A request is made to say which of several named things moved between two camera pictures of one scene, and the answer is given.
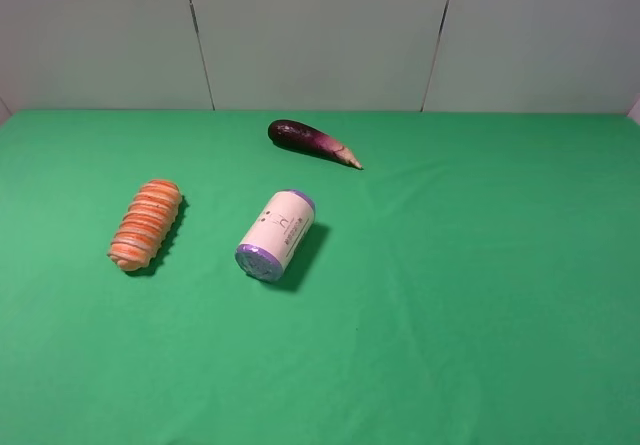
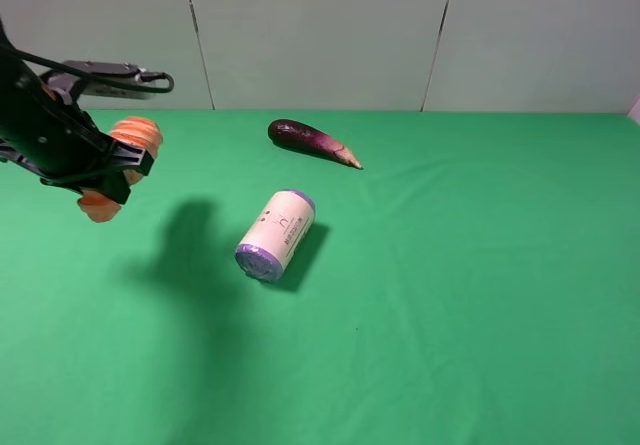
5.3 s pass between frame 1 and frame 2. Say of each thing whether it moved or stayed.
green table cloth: stayed
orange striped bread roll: moved
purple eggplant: stayed
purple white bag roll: stayed
